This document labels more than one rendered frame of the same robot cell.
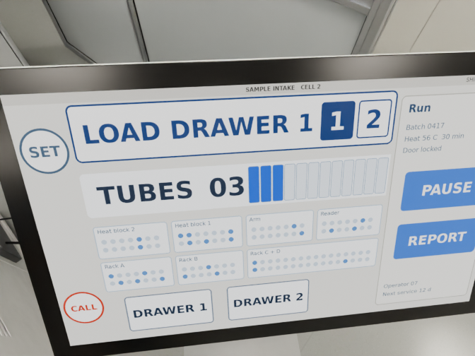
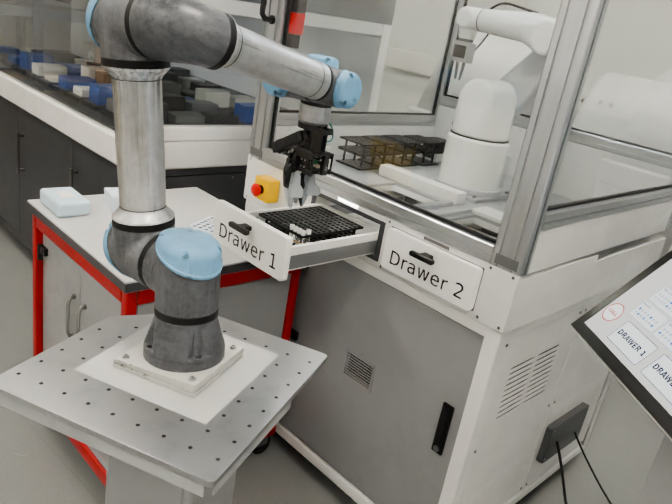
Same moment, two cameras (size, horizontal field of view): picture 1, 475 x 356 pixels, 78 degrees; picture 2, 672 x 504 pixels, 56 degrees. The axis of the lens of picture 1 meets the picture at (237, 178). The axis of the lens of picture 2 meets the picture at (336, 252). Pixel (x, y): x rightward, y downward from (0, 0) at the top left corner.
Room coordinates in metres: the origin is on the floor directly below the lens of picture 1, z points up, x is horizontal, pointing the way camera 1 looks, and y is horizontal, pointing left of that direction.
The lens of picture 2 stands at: (-0.45, -0.90, 1.43)
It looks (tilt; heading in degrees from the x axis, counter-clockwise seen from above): 21 degrees down; 91
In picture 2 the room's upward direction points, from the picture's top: 10 degrees clockwise
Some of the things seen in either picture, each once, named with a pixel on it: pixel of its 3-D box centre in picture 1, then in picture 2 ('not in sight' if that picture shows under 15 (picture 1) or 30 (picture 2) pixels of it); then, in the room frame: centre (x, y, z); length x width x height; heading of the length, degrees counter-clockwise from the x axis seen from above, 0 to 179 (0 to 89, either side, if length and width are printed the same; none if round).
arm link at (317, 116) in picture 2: not in sight; (315, 114); (-0.58, 0.60, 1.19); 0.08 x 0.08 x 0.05
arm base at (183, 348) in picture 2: not in sight; (185, 329); (-0.72, 0.14, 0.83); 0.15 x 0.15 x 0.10
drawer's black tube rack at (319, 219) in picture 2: not in sight; (310, 231); (-0.55, 0.71, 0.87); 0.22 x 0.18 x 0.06; 48
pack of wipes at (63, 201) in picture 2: not in sight; (65, 201); (-1.28, 0.82, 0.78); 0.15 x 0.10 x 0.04; 136
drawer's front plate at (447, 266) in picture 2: not in sight; (428, 267); (-0.24, 0.59, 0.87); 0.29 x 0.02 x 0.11; 138
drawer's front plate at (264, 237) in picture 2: not in sight; (250, 238); (-0.68, 0.56, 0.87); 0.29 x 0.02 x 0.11; 138
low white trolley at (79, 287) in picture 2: not in sight; (160, 336); (-0.98, 0.85, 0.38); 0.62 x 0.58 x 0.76; 138
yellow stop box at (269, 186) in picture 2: not in sight; (265, 188); (-0.73, 1.00, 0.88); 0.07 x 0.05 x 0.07; 138
